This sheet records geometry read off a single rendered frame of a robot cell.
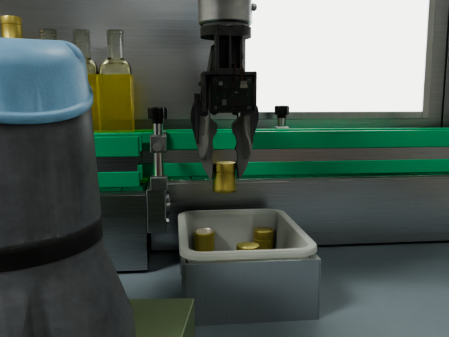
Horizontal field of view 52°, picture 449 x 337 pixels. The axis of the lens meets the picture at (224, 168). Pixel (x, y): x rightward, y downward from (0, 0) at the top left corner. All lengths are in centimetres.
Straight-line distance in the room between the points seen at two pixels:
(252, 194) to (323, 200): 13
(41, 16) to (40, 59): 73
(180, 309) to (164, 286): 29
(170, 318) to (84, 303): 11
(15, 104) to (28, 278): 10
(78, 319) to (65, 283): 2
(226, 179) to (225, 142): 16
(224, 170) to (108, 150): 18
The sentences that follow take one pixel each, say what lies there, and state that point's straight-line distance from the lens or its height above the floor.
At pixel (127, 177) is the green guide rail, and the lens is 74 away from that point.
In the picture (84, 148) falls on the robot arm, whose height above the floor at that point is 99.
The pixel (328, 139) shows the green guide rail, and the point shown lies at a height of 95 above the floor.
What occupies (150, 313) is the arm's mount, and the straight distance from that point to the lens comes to 42.
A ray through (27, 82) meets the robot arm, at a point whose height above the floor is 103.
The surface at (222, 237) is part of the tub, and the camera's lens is 77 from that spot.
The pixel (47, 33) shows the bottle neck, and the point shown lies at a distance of 88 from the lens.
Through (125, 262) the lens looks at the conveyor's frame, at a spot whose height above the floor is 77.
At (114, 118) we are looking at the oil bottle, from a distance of 84.
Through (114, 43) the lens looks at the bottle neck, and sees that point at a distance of 86.
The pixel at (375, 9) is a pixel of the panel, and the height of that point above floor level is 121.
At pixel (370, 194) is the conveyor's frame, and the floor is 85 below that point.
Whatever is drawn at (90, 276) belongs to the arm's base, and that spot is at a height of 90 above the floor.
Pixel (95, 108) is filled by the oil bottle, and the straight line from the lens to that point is 85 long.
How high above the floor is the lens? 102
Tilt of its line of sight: 8 degrees down
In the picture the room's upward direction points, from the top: straight up
